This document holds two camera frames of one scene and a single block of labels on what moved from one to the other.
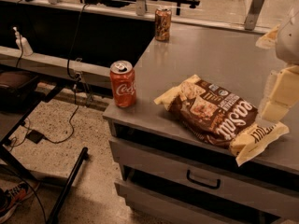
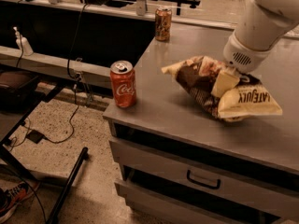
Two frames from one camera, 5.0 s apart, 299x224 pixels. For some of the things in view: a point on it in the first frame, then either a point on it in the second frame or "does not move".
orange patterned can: (163, 19) does not move
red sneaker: (12, 197) does not move
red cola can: (124, 85) does not move
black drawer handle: (201, 183) does not move
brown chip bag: (212, 114) -> (248, 98)
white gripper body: (290, 39) -> (244, 57)
